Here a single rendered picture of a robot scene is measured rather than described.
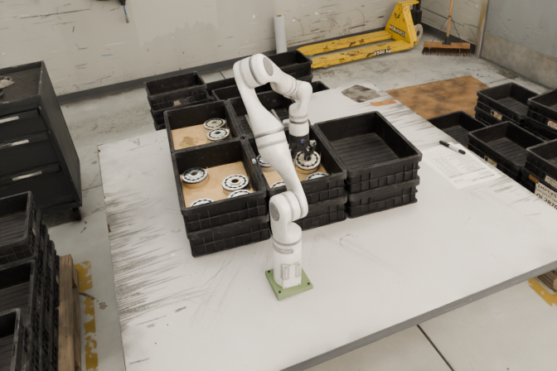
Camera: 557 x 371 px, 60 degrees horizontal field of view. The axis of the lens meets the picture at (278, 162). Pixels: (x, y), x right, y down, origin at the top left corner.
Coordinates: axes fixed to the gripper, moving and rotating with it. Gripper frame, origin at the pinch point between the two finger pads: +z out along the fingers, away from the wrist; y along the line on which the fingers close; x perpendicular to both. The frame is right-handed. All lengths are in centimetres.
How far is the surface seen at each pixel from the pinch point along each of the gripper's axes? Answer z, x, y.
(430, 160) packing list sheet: 16, 5, 62
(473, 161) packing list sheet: 15, -3, 78
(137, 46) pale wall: 55, 323, -69
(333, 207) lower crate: 8.6, -20.8, 6.6
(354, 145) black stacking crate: 3.9, 10.3, 27.4
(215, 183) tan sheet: 5.1, 3.7, -33.6
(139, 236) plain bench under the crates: 19, -2, -66
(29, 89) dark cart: 7, 133, -123
